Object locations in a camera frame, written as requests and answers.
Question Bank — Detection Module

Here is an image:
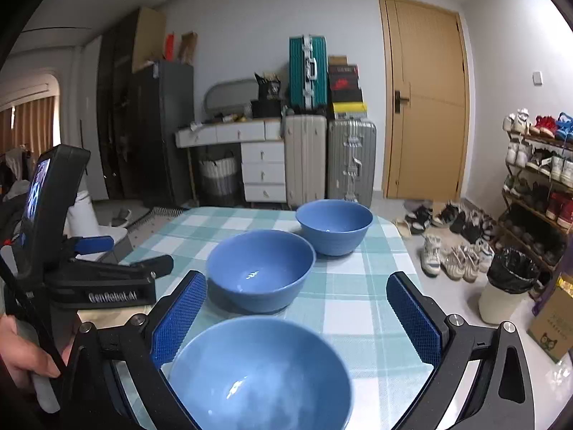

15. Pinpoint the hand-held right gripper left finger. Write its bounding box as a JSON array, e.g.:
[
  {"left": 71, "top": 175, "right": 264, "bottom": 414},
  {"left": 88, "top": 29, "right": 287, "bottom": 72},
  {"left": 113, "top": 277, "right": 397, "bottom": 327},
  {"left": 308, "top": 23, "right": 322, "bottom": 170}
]
[{"left": 58, "top": 270, "right": 209, "bottom": 430}]

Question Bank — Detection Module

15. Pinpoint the cardboard box with green print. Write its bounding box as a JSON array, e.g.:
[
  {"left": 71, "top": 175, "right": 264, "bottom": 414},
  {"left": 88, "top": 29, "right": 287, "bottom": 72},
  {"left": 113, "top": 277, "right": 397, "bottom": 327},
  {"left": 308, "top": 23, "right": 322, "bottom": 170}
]
[{"left": 527, "top": 273, "right": 573, "bottom": 363}]

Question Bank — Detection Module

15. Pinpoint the black red shoe box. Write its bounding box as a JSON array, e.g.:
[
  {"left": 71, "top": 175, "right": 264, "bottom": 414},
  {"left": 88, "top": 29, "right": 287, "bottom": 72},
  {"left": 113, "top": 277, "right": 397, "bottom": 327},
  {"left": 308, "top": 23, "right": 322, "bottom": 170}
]
[{"left": 328, "top": 63, "right": 363, "bottom": 104}]

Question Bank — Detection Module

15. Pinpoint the oval mirror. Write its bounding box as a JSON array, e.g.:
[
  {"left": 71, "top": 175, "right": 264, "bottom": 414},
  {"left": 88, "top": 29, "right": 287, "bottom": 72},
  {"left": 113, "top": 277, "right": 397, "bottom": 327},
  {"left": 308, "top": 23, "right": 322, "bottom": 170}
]
[{"left": 203, "top": 78, "right": 260, "bottom": 121}]

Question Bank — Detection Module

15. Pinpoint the pile of worn sneakers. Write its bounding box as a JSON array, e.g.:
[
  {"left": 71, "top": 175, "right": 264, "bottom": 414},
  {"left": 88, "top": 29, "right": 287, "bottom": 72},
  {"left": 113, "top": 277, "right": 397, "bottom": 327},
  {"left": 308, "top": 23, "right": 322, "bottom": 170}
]
[{"left": 394, "top": 201, "right": 497, "bottom": 284}]

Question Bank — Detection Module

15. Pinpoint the white paper roll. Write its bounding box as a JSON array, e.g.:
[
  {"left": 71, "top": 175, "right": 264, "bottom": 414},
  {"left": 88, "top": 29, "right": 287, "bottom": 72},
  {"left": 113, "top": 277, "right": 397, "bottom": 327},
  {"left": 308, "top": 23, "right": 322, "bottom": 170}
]
[{"left": 67, "top": 190, "right": 100, "bottom": 239}]

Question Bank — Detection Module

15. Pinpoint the yellow black box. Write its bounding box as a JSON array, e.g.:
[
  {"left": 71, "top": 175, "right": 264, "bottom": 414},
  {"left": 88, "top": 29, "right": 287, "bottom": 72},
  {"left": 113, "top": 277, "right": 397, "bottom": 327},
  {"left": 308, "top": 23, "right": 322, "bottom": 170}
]
[{"left": 331, "top": 101, "right": 369, "bottom": 120}]

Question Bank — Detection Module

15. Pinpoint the wooden door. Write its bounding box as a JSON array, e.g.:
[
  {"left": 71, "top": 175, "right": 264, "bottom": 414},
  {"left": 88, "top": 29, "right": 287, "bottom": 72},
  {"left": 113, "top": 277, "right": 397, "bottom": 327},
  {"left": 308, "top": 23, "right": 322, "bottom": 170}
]
[{"left": 378, "top": 0, "right": 471, "bottom": 202}]

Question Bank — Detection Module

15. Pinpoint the person's left hand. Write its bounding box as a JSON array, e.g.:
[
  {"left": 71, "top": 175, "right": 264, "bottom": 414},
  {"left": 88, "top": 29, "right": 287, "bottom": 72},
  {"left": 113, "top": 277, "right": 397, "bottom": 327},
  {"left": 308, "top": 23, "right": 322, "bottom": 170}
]
[{"left": 0, "top": 314, "right": 62, "bottom": 390}]

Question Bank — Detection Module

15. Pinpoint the dark wardrobe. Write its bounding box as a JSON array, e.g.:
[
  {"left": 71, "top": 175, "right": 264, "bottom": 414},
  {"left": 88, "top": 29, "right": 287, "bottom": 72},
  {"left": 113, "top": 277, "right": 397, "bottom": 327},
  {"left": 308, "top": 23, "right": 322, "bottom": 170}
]
[{"left": 96, "top": 9, "right": 155, "bottom": 200}]

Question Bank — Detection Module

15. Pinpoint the wooden shoe rack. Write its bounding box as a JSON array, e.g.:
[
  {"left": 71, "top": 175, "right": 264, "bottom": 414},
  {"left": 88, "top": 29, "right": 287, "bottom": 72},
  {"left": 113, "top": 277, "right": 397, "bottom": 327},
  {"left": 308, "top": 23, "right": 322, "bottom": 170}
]
[{"left": 499, "top": 125, "right": 573, "bottom": 274}]

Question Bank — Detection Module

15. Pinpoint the teal checked tablecloth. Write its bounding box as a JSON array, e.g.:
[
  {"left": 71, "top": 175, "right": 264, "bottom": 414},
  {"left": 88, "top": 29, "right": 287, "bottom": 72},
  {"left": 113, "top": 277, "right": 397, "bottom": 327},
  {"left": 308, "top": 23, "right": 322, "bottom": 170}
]
[{"left": 78, "top": 206, "right": 448, "bottom": 430}]

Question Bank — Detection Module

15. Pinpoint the teal suitcase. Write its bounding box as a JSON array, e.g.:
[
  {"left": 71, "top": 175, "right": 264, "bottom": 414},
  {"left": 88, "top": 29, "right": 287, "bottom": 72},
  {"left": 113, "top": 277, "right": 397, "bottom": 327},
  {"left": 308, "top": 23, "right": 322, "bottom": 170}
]
[{"left": 289, "top": 35, "right": 327, "bottom": 110}]

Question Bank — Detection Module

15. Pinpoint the silver suitcase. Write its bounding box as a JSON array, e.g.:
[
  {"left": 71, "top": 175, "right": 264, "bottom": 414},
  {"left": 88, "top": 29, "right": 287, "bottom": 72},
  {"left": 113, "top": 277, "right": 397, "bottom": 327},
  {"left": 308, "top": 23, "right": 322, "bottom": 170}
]
[{"left": 328, "top": 118, "right": 377, "bottom": 209}]

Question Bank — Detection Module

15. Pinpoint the dotted rug with striped edge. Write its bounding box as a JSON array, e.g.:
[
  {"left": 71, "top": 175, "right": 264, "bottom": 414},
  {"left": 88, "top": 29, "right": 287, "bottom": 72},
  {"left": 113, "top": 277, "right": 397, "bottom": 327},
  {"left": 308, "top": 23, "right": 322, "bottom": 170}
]
[{"left": 94, "top": 199, "right": 189, "bottom": 229}]

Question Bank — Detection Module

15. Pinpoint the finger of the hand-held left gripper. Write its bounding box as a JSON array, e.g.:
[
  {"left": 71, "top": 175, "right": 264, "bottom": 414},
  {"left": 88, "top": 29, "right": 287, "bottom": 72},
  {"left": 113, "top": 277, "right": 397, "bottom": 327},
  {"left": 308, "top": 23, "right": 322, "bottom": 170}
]
[
  {"left": 67, "top": 235, "right": 115, "bottom": 258},
  {"left": 67, "top": 254, "right": 175, "bottom": 284}
]

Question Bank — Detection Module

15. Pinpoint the woven laundry basket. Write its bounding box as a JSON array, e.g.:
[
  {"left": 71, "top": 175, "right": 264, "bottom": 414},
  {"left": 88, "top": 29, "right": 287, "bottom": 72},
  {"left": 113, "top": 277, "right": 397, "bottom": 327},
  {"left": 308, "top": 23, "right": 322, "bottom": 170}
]
[{"left": 198, "top": 157, "right": 239, "bottom": 207}]

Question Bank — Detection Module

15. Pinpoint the black refrigerator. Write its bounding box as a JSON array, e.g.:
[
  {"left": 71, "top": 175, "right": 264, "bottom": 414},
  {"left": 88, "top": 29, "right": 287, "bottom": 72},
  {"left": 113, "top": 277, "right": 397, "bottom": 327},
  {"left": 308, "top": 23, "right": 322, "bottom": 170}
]
[{"left": 132, "top": 60, "right": 194, "bottom": 207}]

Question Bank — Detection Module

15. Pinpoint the beige suitcase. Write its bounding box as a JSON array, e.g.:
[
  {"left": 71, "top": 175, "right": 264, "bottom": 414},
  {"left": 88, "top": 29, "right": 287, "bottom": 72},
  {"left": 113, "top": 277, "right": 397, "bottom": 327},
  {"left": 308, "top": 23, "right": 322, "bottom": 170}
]
[{"left": 283, "top": 114, "right": 328, "bottom": 210}]

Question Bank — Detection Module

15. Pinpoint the white trash bin black bag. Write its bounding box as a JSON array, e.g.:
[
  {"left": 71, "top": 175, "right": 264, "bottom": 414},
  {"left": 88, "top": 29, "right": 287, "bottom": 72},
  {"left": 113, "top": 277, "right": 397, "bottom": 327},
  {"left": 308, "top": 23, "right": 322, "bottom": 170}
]
[{"left": 478, "top": 247, "right": 540, "bottom": 325}]

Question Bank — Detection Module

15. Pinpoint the plain cardboard box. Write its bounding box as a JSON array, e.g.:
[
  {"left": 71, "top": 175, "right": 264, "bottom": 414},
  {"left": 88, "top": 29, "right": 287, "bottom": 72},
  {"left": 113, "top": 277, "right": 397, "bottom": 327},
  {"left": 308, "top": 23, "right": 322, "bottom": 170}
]
[{"left": 132, "top": 6, "right": 167, "bottom": 72}]

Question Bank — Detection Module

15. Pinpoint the white drawer dresser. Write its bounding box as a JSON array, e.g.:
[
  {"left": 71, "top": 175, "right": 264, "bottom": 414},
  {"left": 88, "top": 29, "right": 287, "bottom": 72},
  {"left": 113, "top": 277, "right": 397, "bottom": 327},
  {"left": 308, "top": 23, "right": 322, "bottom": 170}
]
[{"left": 175, "top": 119, "right": 287, "bottom": 203}]

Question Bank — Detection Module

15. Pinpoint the blue bowl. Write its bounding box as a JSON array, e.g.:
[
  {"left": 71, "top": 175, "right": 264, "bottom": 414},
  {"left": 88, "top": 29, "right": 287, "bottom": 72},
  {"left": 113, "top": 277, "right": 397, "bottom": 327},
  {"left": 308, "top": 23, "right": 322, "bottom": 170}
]
[
  {"left": 295, "top": 200, "right": 374, "bottom": 257},
  {"left": 206, "top": 229, "right": 317, "bottom": 315},
  {"left": 168, "top": 316, "right": 355, "bottom": 430}
]

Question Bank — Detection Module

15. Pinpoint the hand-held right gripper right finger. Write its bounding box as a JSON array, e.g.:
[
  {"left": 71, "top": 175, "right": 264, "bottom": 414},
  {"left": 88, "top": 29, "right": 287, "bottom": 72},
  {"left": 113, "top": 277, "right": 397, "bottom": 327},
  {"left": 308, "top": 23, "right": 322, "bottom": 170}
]
[{"left": 386, "top": 271, "right": 535, "bottom": 430}]

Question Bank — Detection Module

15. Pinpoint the brown curtain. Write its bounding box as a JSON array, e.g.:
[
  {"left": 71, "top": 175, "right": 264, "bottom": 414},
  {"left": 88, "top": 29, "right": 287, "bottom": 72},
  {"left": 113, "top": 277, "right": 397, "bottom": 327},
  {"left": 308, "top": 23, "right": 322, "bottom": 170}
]
[{"left": 0, "top": 96, "right": 57, "bottom": 157}]

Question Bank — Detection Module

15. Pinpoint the brown paper bag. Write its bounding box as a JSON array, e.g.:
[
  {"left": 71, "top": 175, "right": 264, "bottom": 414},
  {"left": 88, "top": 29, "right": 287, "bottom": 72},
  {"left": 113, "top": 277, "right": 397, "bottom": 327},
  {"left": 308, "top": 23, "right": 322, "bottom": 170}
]
[{"left": 179, "top": 31, "right": 198, "bottom": 66}]

